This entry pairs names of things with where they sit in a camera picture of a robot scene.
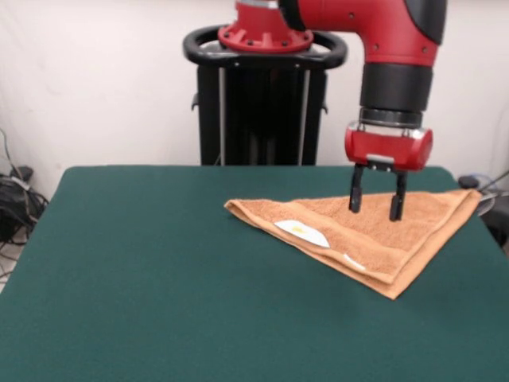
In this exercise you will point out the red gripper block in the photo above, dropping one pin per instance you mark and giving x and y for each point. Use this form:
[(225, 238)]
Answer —
[(385, 149)]

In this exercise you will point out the orange terry towel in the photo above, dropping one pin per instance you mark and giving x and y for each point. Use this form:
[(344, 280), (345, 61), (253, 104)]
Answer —
[(378, 238)]

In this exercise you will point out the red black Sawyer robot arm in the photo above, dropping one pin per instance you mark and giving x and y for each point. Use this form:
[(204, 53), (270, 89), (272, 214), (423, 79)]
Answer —
[(389, 40)]

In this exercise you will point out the dark green table cloth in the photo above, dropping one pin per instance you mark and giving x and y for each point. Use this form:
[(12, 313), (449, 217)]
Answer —
[(119, 278)]

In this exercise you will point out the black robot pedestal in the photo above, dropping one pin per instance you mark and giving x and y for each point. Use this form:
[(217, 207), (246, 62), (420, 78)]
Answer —
[(258, 119)]

